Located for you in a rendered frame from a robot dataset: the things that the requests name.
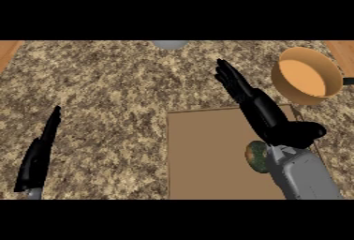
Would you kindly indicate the grey round object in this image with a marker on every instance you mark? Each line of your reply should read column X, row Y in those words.
column 170, row 44

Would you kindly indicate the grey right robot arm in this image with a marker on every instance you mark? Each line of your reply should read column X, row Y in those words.
column 305, row 175

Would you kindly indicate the orange pot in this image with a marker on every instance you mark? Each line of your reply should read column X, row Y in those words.
column 306, row 76

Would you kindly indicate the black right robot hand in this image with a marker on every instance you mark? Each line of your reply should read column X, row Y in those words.
column 263, row 109

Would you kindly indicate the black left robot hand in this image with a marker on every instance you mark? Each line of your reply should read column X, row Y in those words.
column 38, row 156

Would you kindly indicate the brown flat tray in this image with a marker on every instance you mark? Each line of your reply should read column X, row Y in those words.
column 207, row 156

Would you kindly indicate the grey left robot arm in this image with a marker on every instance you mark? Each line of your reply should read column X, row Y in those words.
column 33, row 194

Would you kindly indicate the green mottled squash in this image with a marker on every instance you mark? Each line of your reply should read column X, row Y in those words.
column 257, row 156

